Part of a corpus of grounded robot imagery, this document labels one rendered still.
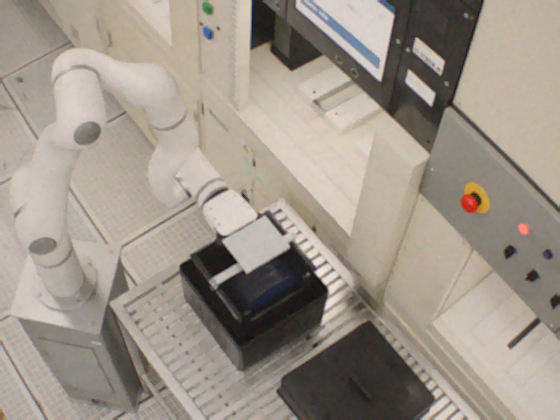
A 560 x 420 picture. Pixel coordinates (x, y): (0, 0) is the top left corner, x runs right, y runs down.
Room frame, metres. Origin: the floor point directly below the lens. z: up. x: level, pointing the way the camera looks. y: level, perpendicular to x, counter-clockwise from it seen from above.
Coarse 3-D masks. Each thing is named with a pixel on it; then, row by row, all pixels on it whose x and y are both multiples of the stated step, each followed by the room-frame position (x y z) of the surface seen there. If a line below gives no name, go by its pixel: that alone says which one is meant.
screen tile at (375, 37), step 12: (348, 0) 1.15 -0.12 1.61; (360, 0) 1.12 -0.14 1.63; (348, 12) 1.14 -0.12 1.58; (372, 12) 1.09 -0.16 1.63; (384, 12) 1.07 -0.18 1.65; (348, 24) 1.14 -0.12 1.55; (360, 24) 1.11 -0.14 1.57; (384, 24) 1.07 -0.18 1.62; (372, 36) 1.09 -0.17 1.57; (384, 36) 1.06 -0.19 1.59
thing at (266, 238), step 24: (264, 216) 0.93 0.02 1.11; (240, 240) 0.86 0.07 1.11; (264, 240) 0.87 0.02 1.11; (288, 240) 0.92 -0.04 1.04; (216, 264) 0.91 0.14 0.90; (240, 264) 0.84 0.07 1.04; (312, 264) 0.87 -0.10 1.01; (216, 288) 0.79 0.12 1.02; (264, 312) 0.77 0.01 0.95; (240, 336) 0.72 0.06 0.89
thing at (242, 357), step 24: (192, 264) 0.91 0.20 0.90; (192, 288) 0.83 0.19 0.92; (312, 288) 0.89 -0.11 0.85; (216, 312) 0.84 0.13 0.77; (288, 312) 0.85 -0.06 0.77; (312, 312) 0.81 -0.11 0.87; (216, 336) 0.75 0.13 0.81; (264, 336) 0.72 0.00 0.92; (288, 336) 0.77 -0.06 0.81; (240, 360) 0.68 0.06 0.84
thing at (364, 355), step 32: (320, 352) 0.71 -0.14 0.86; (352, 352) 0.71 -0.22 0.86; (384, 352) 0.71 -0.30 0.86; (288, 384) 0.61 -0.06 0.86; (320, 384) 0.62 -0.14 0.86; (352, 384) 0.62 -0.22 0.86; (384, 384) 0.62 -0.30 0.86; (416, 384) 0.63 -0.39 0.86; (320, 416) 0.53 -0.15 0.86; (352, 416) 0.53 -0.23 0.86; (384, 416) 0.54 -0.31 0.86; (416, 416) 0.55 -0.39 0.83
